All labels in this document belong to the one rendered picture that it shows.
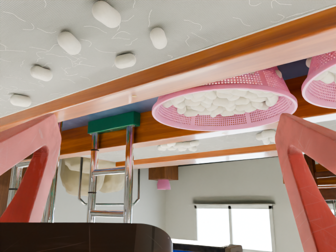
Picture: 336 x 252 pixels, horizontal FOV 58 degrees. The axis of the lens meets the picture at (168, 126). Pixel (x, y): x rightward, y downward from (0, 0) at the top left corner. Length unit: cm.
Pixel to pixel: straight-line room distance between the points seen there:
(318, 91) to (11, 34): 47
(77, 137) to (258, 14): 84
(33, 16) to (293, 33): 28
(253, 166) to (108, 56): 543
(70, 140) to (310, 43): 90
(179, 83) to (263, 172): 529
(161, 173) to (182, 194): 95
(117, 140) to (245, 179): 500
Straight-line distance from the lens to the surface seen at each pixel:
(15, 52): 46
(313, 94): 57
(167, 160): 125
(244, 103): 61
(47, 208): 70
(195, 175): 641
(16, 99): 61
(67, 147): 113
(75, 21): 37
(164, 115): 64
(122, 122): 90
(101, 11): 32
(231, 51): 39
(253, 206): 572
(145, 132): 87
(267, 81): 50
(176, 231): 670
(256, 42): 38
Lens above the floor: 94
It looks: 15 degrees down
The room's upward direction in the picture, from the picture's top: 180 degrees counter-clockwise
